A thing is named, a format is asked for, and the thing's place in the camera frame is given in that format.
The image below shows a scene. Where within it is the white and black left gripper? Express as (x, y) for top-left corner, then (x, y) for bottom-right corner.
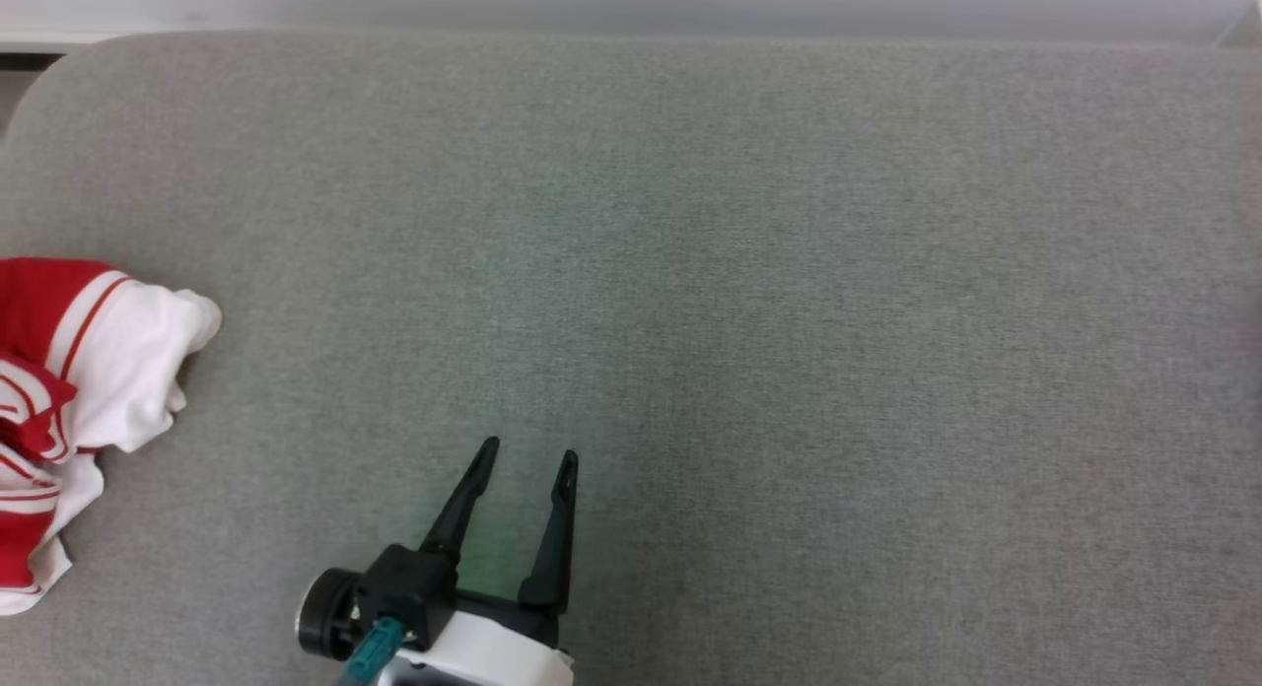
(380, 438), (580, 686)

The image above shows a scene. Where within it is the red jersey with white sleeves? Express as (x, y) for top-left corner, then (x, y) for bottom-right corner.
(0, 257), (224, 616)

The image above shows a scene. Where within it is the white skirting board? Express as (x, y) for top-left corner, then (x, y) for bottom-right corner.
(0, 31), (119, 54)

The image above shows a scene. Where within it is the teal cable connector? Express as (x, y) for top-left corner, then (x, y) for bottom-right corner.
(335, 617), (407, 686)

